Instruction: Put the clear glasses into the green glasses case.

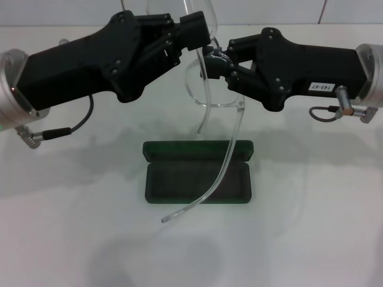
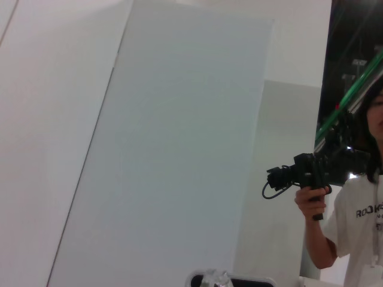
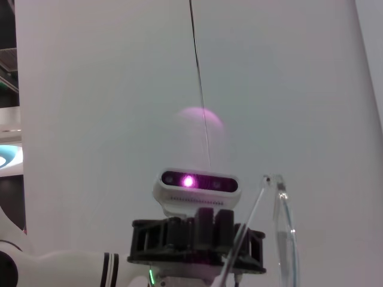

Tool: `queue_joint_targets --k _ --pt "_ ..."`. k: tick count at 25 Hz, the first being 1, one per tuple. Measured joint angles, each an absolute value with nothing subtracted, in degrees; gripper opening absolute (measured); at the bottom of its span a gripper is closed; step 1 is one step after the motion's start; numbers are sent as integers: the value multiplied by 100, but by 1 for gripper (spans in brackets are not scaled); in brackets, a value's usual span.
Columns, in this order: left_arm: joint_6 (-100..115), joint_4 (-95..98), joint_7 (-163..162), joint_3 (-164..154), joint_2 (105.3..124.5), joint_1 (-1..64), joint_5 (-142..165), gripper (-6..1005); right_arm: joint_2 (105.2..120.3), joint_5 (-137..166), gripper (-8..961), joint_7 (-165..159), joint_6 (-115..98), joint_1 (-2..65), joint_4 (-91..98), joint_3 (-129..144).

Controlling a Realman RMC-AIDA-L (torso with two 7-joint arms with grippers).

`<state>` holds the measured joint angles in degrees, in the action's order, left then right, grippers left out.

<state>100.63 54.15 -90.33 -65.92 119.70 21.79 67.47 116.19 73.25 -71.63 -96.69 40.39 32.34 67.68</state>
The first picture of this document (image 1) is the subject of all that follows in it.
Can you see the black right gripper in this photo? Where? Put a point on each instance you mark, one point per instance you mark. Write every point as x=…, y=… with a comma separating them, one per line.
x=299, y=68

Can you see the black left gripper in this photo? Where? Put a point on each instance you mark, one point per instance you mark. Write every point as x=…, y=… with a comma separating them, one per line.
x=74, y=68

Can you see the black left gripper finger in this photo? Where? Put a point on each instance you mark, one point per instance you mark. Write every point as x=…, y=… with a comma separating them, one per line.
x=191, y=21
x=196, y=37

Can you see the clear transparent glasses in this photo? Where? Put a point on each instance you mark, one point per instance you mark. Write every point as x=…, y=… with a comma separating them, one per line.
x=241, y=106

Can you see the green glasses case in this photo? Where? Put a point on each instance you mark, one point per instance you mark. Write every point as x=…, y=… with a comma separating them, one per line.
x=167, y=149

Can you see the left gripper silver connector post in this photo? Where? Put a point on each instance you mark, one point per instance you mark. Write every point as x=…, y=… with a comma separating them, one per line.
x=63, y=41

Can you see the gripper silver connector post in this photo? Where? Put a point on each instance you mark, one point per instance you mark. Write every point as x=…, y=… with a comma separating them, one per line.
x=63, y=41
x=344, y=100

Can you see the right gripper silver connector post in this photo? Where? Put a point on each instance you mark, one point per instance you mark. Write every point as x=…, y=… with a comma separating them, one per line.
x=344, y=100

